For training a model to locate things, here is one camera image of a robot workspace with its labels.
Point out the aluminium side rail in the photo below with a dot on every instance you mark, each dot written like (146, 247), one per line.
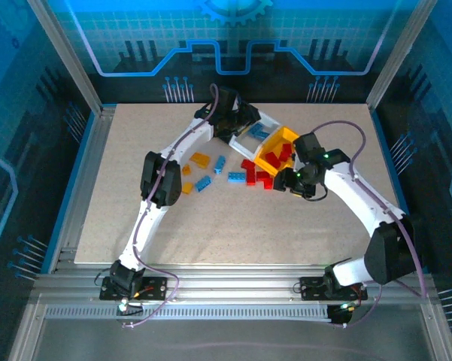
(99, 131)

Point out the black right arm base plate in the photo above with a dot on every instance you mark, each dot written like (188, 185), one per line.
(308, 287)

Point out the aluminium cross rail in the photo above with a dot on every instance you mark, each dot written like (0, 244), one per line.
(229, 282)

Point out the orange lego brick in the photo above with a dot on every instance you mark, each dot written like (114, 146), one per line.
(187, 170)
(200, 159)
(187, 188)

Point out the aluminium lower frame rail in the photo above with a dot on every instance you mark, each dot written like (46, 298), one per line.
(441, 334)
(25, 334)

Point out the yellow plastic bin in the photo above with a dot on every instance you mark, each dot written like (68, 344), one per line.
(286, 132)

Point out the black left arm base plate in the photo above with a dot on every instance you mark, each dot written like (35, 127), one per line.
(158, 289)

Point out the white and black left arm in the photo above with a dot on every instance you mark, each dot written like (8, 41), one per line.
(150, 222)

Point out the aluminium frame post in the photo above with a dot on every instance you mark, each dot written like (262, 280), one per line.
(65, 56)
(400, 52)

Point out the blue table edge strip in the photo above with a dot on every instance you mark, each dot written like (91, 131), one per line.
(388, 158)
(87, 131)

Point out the white plastic bin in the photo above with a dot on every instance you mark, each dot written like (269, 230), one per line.
(244, 144)

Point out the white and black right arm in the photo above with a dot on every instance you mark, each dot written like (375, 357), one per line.
(361, 199)

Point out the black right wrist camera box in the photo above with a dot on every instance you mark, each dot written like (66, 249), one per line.
(307, 146)

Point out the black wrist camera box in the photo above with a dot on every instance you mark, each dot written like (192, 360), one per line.
(228, 98)
(307, 146)

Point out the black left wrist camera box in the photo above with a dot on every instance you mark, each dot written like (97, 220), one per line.
(228, 98)

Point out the black plastic bin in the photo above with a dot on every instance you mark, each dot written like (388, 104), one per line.
(240, 132)

